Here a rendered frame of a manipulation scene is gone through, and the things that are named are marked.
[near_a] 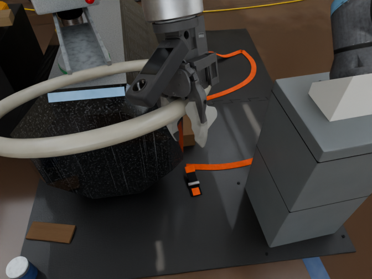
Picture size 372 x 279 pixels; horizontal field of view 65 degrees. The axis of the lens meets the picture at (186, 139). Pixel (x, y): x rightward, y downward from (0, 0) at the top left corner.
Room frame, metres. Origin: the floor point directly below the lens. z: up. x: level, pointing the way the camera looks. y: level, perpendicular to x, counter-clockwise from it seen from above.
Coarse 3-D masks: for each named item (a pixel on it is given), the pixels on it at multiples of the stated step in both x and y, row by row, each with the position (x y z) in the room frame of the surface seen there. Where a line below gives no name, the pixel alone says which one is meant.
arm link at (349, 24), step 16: (336, 0) 0.99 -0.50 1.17; (352, 0) 0.95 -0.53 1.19; (368, 0) 0.91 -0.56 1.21; (336, 16) 0.96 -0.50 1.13; (352, 16) 0.91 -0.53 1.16; (368, 16) 0.87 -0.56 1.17; (336, 32) 0.93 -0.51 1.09; (352, 32) 0.88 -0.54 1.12; (368, 32) 0.86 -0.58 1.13; (336, 48) 0.90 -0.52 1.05
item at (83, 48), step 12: (84, 12) 1.08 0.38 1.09; (84, 24) 1.01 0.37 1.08; (60, 36) 0.84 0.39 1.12; (72, 36) 0.93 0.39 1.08; (84, 36) 0.92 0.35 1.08; (96, 36) 0.84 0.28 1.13; (72, 48) 0.85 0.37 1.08; (84, 48) 0.85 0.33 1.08; (96, 48) 0.84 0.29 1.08; (72, 60) 0.77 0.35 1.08; (84, 60) 0.77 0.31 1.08; (96, 60) 0.77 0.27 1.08; (108, 60) 0.70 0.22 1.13; (72, 72) 0.69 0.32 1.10; (72, 84) 0.66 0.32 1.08
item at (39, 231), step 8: (32, 224) 0.73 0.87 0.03; (40, 224) 0.73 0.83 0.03; (48, 224) 0.73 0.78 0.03; (56, 224) 0.73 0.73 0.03; (64, 224) 0.73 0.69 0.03; (32, 232) 0.68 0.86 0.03; (40, 232) 0.68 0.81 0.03; (48, 232) 0.68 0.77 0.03; (56, 232) 0.68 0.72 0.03; (64, 232) 0.68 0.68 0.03; (72, 232) 0.68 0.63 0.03; (48, 240) 0.64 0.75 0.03; (56, 240) 0.64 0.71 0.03; (64, 240) 0.64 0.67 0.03
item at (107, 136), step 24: (96, 72) 0.68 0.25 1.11; (120, 72) 0.69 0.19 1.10; (24, 96) 0.54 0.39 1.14; (144, 120) 0.31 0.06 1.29; (168, 120) 0.33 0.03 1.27; (0, 144) 0.29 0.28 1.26; (24, 144) 0.28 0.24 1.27; (48, 144) 0.27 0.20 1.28; (72, 144) 0.27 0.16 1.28; (96, 144) 0.27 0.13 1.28
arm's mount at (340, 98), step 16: (336, 80) 0.79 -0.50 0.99; (352, 80) 0.74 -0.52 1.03; (368, 80) 0.76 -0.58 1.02; (320, 96) 0.83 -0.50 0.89; (336, 96) 0.76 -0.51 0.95; (352, 96) 0.75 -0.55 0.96; (368, 96) 0.76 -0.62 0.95; (336, 112) 0.74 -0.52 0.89; (352, 112) 0.76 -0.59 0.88; (368, 112) 0.77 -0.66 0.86
